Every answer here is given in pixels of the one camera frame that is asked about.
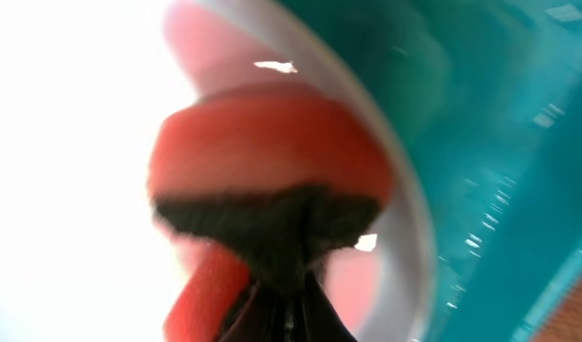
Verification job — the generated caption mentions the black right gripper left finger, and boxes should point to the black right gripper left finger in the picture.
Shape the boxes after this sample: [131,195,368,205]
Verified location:
[216,281,291,342]

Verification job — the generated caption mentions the light blue plate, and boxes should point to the light blue plate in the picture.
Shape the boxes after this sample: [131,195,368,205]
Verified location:
[0,1,412,341]

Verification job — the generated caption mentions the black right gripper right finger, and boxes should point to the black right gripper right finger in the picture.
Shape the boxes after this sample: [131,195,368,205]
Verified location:
[294,273,357,342]

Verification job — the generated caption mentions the teal plastic tray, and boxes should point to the teal plastic tray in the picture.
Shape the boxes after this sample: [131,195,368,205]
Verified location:
[286,0,582,341]

